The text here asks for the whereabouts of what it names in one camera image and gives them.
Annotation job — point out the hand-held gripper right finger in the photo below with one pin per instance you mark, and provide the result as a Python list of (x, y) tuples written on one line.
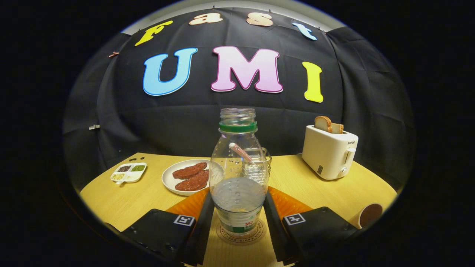
[(274, 230)]

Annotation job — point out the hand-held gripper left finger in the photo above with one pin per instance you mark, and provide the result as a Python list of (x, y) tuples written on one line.
[(202, 230)]

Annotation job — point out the round printed coaster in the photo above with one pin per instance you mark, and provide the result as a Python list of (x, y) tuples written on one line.
[(223, 234)]

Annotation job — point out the clear plastic juice bottle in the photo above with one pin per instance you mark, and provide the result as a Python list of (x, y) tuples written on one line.
[(237, 200)]

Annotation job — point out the brown meat patty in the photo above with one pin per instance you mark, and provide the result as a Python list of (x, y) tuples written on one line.
[(189, 171), (193, 182)]

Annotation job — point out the wooden table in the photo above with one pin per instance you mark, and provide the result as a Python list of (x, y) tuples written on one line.
[(148, 204)]

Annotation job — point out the white round plate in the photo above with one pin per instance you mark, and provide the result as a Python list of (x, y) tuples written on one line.
[(167, 180)]

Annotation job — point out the pink striped straw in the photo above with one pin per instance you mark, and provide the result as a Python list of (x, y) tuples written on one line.
[(238, 150)]

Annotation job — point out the white toaster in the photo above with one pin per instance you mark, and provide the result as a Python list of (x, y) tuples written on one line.
[(326, 155)]

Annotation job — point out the white divided seed dish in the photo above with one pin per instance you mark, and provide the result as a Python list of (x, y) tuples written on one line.
[(128, 174)]

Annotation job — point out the black backdrop cloth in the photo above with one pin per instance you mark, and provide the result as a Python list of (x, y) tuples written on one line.
[(185, 122)]

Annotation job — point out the toast bread slice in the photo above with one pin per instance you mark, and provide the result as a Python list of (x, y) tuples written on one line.
[(337, 128), (323, 123)]

